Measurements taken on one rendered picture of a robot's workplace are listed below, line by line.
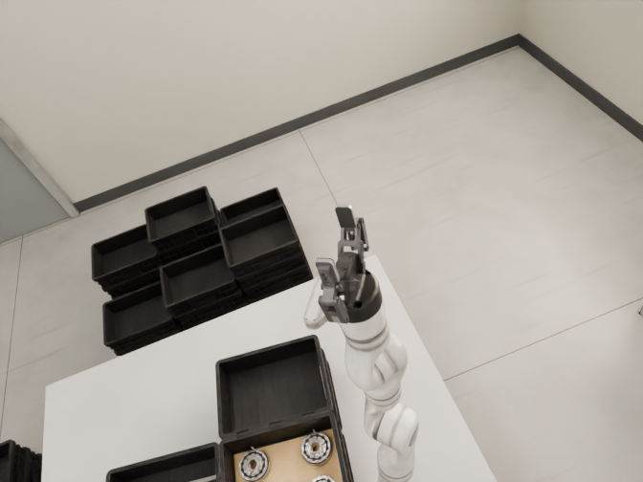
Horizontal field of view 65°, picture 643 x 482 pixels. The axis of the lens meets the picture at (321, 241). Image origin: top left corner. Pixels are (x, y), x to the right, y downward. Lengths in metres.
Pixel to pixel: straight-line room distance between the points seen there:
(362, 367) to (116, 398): 1.71
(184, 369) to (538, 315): 1.86
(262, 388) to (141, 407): 0.58
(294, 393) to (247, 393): 0.18
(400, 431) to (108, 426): 1.51
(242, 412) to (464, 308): 1.51
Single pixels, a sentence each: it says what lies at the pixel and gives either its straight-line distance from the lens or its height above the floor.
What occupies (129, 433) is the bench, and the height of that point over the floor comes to 0.70.
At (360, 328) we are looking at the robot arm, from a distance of 0.72.
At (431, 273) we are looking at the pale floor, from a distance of 3.11.
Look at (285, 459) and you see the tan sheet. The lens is 1.86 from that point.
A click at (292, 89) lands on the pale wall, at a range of 4.11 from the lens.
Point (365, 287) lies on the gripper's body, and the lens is 0.70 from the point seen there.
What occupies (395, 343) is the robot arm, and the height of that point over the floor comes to 1.81.
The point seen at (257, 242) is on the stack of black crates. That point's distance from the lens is 2.84.
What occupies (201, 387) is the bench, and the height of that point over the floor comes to 0.70.
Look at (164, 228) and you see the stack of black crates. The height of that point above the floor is 0.49.
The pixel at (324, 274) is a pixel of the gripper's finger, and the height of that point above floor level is 2.08.
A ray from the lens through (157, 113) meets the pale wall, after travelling 4.02.
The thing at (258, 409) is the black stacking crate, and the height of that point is 0.83.
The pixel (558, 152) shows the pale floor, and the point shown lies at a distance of 3.85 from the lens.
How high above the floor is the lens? 2.56
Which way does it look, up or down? 49 degrees down
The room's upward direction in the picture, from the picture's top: 18 degrees counter-clockwise
